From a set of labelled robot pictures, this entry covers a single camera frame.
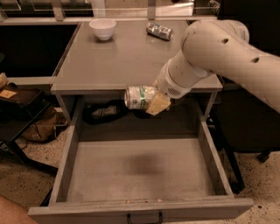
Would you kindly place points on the crushed silver can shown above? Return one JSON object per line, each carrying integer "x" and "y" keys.
{"x": 159, "y": 31}

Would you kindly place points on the brown bag on floor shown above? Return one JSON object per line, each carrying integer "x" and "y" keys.
{"x": 47, "y": 127}

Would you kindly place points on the open grey top drawer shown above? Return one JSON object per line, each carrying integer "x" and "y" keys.
{"x": 100, "y": 182}

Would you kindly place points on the black office chair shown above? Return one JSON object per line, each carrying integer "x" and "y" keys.
{"x": 242, "y": 123}

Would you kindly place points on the green white 7up can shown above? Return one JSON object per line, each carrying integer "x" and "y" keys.
{"x": 139, "y": 97}

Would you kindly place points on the white bowl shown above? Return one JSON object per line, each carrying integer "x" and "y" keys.
{"x": 103, "y": 28}

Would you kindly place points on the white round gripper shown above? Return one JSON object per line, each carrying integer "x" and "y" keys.
{"x": 168, "y": 83}

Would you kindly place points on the person's bare knee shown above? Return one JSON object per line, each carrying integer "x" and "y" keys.
{"x": 13, "y": 213}

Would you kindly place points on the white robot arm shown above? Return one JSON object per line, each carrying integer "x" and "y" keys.
{"x": 217, "y": 47}

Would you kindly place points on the yellow sticky note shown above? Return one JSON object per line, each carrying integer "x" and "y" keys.
{"x": 7, "y": 94}

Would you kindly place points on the black drawer handle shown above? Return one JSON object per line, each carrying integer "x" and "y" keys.
{"x": 145, "y": 218}

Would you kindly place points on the black side table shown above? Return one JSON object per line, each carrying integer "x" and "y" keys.
{"x": 17, "y": 114}

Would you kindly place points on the grey cabinet with top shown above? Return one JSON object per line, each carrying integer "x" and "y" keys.
{"x": 95, "y": 71}

